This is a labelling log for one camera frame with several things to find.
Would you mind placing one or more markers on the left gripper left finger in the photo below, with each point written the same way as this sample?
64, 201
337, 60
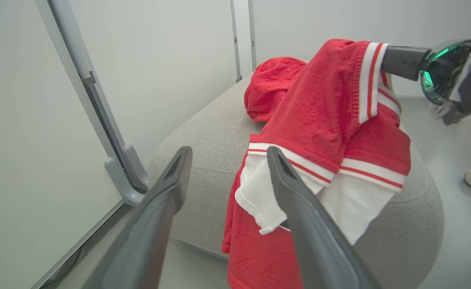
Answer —
139, 249

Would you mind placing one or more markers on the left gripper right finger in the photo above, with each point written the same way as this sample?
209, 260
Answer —
319, 249

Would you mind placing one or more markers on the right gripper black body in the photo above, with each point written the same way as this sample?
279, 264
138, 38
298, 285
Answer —
406, 62

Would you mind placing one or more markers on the red white striped jersey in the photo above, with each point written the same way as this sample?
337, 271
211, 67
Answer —
323, 104

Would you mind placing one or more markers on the grey fabric seat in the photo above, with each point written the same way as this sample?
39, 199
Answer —
203, 144

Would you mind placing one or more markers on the red mesh garment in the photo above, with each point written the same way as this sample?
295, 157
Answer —
271, 84

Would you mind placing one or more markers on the large white rolling partition panel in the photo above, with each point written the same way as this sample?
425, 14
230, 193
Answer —
26, 140

